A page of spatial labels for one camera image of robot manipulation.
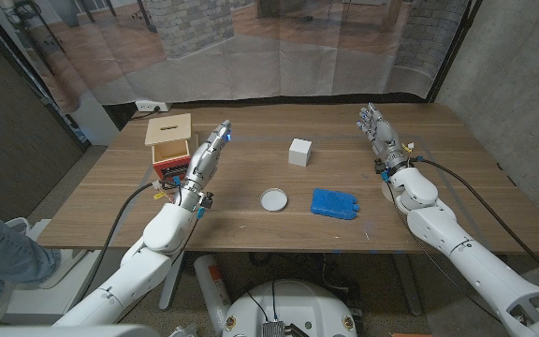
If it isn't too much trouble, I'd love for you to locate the light grey shoe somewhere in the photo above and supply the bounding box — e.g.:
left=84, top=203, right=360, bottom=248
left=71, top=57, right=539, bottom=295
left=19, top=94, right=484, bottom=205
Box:
left=39, top=247, right=88, bottom=290

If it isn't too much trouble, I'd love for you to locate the white floor platform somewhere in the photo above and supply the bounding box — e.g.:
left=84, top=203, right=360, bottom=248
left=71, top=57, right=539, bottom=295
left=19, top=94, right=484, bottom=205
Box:
left=2, top=217, right=135, bottom=327

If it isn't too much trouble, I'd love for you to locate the person leg in jeans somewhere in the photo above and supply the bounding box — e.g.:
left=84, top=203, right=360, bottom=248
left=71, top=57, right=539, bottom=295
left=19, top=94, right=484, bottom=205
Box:
left=0, top=199, right=61, bottom=325

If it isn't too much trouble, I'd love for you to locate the red-fronted wooden drawer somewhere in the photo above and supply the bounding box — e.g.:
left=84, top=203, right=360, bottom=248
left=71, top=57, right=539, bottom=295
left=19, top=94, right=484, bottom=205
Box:
left=151, top=139, right=193, bottom=183

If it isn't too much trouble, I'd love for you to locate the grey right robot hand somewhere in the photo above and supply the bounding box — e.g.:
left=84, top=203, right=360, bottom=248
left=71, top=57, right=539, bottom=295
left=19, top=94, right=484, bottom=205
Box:
left=356, top=102, right=411, bottom=173

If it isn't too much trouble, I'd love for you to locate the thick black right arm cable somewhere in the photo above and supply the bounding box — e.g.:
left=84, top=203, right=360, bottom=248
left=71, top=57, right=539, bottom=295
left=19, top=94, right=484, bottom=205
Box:
left=412, top=156, right=539, bottom=290

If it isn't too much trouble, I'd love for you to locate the white round jar lid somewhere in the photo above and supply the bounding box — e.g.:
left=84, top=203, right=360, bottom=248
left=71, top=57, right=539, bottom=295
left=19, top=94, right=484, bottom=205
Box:
left=259, top=187, right=289, bottom=212

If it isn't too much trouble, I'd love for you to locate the white cube box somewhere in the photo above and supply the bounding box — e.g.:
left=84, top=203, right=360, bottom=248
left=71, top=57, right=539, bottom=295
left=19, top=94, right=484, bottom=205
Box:
left=287, top=138, right=313, bottom=169

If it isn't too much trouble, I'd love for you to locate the white power strip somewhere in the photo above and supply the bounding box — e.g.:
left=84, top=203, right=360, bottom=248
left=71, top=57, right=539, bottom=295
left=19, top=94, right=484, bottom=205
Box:
left=135, top=99, right=171, bottom=113

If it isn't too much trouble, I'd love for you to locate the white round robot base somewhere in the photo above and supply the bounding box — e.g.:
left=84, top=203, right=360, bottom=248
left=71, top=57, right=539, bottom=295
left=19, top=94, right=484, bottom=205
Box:
left=222, top=279, right=358, bottom=337

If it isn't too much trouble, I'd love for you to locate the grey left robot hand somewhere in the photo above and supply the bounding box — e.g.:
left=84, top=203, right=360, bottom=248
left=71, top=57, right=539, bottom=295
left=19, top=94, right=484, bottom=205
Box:
left=174, top=119, right=232, bottom=212

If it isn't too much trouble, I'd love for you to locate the white cylinder with orange label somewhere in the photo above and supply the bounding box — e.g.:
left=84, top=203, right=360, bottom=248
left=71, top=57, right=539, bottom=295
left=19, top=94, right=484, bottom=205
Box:
left=193, top=254, right=233, bottom=333

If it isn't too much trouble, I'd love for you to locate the blue ice pack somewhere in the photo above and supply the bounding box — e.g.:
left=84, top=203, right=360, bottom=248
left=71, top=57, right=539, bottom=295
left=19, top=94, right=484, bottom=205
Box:
left=310, top=187, right=360, bottom=221

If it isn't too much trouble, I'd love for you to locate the black backdrop stand pole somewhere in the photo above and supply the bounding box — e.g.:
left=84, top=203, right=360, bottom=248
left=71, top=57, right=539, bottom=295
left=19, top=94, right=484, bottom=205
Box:
left=426, top=0, right=484, bottom=104

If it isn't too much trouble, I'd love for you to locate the wooden box with slot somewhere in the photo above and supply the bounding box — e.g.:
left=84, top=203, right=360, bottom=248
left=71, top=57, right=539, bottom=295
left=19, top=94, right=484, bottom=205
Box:
left=144, top=112, right=200, bottom=161

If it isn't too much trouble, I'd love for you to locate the printed room backdrop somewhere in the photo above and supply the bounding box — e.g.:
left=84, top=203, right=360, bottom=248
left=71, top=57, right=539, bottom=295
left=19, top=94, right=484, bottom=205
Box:
left=0, top=0, right=474, bottom=113

